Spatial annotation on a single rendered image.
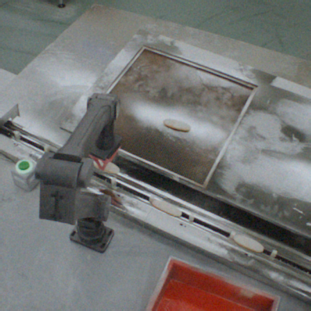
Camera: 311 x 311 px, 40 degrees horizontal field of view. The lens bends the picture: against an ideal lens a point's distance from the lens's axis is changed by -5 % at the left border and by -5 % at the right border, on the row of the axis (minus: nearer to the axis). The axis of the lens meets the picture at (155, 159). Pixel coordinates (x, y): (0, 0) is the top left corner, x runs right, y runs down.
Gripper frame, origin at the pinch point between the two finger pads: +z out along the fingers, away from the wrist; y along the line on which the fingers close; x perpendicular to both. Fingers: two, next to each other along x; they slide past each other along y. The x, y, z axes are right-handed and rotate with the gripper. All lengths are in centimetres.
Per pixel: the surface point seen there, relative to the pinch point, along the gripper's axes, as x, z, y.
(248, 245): 51, 7, 1
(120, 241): 15.4, 11.0, 16.5
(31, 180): -20.4, 6.7, 14.0
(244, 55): 13, 9, -101
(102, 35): -52, 10, -78
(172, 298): 38.0, 10.7, 25.8
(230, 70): 18, -6, -63
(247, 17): -32, 89, -292
